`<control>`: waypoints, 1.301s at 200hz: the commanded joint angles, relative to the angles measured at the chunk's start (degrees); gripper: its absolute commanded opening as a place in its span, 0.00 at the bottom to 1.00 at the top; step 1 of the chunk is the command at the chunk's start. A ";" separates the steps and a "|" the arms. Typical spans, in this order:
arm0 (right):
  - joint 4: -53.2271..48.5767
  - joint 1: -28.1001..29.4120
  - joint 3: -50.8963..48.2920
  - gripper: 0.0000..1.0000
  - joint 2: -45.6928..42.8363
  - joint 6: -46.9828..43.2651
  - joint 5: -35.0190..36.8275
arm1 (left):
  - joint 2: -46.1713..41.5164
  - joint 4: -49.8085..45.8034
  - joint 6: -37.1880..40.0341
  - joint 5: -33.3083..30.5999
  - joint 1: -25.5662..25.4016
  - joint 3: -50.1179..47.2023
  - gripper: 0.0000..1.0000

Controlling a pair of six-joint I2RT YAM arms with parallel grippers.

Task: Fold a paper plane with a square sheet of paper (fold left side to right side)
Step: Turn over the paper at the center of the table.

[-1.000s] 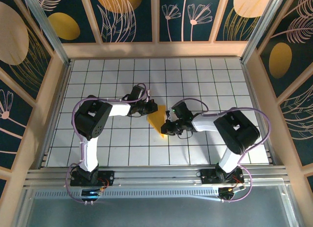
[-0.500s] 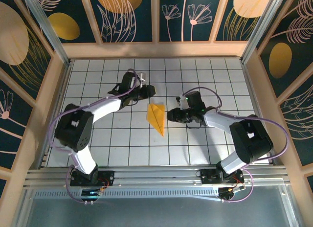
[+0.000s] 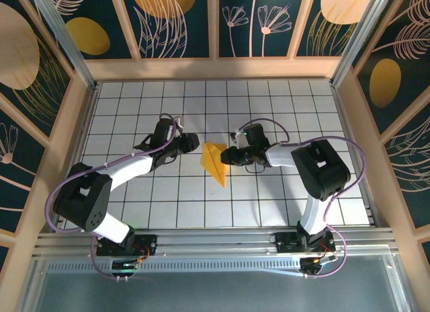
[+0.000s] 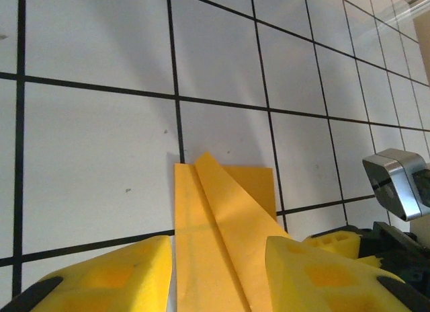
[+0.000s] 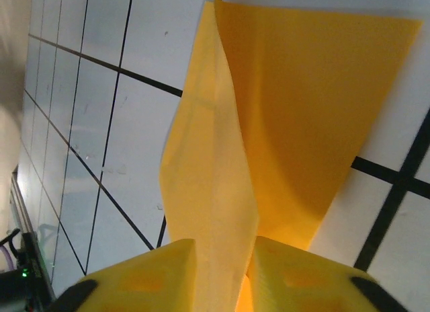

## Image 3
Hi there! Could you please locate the yellow paper sheet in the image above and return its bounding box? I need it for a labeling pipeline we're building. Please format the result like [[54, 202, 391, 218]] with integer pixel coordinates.
[[200, 141, 228, 188]]

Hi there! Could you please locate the grey metal sheet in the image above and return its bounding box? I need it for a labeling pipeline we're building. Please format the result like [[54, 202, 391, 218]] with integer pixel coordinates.
[[19, 258, 413, 312]]

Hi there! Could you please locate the white grid mat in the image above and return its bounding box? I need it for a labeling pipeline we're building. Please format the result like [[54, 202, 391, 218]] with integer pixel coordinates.
[[63, 79, 376, 229]]

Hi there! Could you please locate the right gripper thin black cable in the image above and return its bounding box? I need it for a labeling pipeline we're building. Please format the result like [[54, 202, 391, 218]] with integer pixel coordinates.
[[245, 161, 267, 174]]

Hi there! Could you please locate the aluminium mounting rail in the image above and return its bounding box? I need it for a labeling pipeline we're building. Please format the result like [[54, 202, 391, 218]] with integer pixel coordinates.
[[33, 227, 397, 258]]

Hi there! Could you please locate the aluminium side rail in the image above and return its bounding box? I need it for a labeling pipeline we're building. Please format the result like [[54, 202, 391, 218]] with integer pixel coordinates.
[[331, 83, 384, 229], [52, 83, 100, 232]]

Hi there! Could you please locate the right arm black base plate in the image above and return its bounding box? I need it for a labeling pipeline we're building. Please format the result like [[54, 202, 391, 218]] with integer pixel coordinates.
[[274, 231, 337, 254]]

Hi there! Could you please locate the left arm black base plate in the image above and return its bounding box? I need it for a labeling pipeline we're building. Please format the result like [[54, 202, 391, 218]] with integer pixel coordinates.
[[96, 234, 158, 258]]

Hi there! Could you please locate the slotted metal cable duct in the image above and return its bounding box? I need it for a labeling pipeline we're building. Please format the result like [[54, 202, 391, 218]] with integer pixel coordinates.
[[46, 260, 303, 273]]

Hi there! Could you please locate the aluminium corner post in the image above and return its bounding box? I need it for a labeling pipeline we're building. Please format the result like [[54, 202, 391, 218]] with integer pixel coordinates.
[[330, 0, 396, 87], [26, 0, 99, 91]]

